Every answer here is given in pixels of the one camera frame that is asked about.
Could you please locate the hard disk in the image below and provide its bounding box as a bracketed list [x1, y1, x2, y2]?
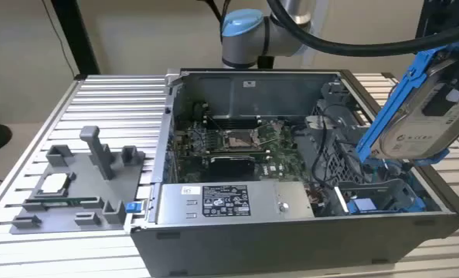
[355, 40, 459, 167]

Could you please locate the metal disk bay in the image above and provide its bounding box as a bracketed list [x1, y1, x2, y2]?
[330, 173, 443, 215]

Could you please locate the empty blue disk carrier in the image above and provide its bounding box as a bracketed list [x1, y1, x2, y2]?
[346, 185, 437, 215]

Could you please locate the gray perforated drive cage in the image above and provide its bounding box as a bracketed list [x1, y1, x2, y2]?
[295, 114, 370, 186]

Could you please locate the metal socket cover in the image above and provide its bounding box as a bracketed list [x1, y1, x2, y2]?
[255, 120, 287, 141]

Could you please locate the green Dell motherboard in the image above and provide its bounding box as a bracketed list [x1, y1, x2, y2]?
[175, 118, 306, 183]

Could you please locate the CPU socket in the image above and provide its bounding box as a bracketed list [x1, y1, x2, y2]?
[223, 130, 260, 148]

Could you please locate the black graphics card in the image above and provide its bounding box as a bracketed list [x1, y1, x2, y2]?
[208, 156, 256, 179]

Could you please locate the dark gray PC case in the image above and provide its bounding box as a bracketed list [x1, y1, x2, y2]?
[131, 68, 459, 277]

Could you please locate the silver power supply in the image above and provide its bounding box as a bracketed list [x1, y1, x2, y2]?
[155, 182, 316, 226]

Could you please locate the gray parts rack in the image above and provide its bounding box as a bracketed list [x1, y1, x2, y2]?
[8, 126, 149, 234]

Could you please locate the green RAM stick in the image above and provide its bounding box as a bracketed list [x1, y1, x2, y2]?
[28, 196, 99, 205]

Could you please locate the silver CPU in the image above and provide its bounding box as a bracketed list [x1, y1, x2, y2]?
[40, 175, 71, 193]

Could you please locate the thick black cable hose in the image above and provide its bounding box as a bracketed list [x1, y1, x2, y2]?
[267, 0, 459, 57]

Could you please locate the thick black wire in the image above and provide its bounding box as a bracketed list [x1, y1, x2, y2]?
[312, 105, 354, 186]

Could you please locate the braided power cable bundle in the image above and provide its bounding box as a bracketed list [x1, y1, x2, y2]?
[304, 185, 335, 208]

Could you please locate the black metal post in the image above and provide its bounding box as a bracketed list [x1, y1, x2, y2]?
[49, 0, 101, 76]

